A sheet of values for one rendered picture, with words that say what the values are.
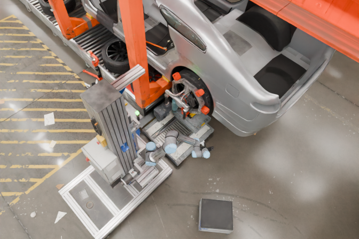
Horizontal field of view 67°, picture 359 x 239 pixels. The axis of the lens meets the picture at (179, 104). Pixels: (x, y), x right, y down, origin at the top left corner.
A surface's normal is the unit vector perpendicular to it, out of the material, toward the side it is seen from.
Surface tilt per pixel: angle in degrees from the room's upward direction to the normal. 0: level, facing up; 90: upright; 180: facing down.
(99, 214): 0
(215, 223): 0
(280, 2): 0
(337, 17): 90
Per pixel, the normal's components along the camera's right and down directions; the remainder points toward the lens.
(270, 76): 0.04, -0.55
